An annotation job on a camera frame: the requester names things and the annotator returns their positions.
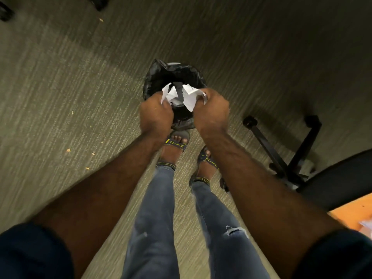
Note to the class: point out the black office chair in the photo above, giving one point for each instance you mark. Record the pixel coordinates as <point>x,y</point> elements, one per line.
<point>314,168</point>

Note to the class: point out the black chair caster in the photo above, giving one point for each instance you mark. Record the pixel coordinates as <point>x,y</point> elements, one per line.
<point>98,2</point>
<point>5,11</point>

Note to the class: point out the blue jeans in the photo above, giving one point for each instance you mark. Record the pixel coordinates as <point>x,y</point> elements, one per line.
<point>186,226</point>

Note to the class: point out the person's right forearm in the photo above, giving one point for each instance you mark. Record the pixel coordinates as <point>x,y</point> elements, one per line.
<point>263,197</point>

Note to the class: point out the white paper sheet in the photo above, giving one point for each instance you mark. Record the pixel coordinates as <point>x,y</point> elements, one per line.
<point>366,226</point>

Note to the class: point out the dark blue sleeve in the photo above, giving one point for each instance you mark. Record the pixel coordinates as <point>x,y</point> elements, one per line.
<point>32,252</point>
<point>338,255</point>

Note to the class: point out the grey left sandal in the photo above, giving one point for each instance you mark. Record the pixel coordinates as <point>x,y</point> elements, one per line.
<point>175,142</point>

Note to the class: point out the dark blue right sleeve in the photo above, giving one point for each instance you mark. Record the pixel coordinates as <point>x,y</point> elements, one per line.
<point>338,255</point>

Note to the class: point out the grey sandal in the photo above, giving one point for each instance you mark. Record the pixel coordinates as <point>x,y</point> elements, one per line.
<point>203,167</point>
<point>175,142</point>

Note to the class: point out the dark blue left sleeve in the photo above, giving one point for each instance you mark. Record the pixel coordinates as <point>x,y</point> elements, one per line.
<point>32,252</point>

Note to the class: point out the person's left hand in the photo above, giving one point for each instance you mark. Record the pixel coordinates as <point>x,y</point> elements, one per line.
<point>155,116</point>

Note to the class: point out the person's right hand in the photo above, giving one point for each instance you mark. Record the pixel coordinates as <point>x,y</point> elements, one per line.
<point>211,110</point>

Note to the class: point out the person's left forearm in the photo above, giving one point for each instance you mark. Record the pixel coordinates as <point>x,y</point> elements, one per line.
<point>96,191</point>

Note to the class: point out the black bin bag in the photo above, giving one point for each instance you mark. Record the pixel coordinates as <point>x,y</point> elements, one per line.
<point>174,78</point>

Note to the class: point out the grey right sandal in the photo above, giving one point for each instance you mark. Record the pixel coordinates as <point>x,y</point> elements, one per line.
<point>203,167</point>

